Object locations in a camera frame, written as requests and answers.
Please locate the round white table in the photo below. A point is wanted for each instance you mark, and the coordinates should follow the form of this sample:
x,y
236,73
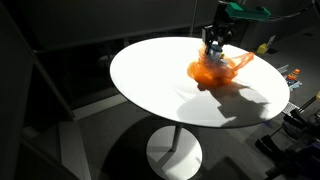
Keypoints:
x,y
83,63

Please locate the white table pedestal base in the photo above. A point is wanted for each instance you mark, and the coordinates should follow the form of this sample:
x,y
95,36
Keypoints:
x,y
173,156

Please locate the black bar clamp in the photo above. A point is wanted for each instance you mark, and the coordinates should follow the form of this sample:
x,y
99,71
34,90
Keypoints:
x,y
300,121
268,146

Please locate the white card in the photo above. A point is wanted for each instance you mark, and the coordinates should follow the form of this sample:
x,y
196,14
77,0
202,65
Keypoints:
x,y
271,40

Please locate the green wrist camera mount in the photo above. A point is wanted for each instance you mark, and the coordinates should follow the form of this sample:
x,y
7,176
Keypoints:
x,y
248,11

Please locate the white flat strip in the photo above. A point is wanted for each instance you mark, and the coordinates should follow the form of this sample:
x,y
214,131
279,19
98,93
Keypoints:
x,y
283,69

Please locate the blue white box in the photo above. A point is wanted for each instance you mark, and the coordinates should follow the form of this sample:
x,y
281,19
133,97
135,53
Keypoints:
x,y
216,52

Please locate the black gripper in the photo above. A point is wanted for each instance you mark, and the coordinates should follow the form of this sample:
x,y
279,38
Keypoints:
x,y
220,32

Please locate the blue white packet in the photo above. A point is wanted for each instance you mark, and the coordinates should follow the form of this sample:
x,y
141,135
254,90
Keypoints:
x,y
294,85

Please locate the orange plastic bag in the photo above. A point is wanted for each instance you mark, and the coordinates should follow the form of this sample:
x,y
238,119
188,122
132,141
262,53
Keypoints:
x,y
210,74

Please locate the orange capped drink bottle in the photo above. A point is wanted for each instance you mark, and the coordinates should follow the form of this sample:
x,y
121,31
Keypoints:
x,y
293,75

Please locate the thin grey pole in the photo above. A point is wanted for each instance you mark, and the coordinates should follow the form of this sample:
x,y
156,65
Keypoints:
x,y
193,16

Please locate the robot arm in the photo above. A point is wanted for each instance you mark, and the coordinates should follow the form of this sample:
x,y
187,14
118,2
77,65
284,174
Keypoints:
x,y
225,15

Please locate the white capped bottle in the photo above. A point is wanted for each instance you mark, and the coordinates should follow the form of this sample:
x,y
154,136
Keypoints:
x,y
224,62

